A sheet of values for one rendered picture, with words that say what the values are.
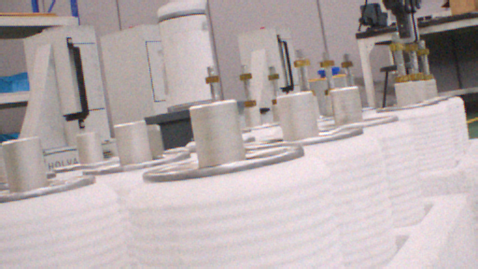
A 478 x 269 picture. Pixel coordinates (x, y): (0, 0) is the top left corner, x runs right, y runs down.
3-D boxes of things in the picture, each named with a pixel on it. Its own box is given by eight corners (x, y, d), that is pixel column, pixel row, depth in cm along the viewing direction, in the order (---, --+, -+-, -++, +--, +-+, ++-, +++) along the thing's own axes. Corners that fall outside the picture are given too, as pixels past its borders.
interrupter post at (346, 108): (330, 134, 56) (324, 92, 56) (339, 132, 58) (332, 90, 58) (361, 131, 55) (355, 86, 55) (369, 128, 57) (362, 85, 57)
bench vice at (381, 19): (375, 33, 584) (370, 3, 583) (395, 29, 575) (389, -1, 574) (354, 32, 549) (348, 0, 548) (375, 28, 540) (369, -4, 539)
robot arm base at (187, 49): (161, 114, 138) (148, 24, 137) (191, 109, 146) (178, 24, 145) (201, 106, 133) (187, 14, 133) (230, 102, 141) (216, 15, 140)
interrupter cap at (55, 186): (-67, 218, 36) (-70, 205, 36) (22, 195, 43) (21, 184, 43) (41, 204, 34) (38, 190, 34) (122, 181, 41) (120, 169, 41)
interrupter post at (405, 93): (413, 109, 87) (408, 81, 87) (421, 108, 85) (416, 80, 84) (395, 112, 86) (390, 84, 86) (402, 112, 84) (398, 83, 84)
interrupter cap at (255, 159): (113, 195, 32) (110, 179, 32) (189, 173, 39) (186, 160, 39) (272, 176, 30) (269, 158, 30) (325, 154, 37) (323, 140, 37)
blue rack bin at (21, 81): (-20, 102, 627) (-23, 78, 626) (13, 98, 659) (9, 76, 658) (13, 92, 600) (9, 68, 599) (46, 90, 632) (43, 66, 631)
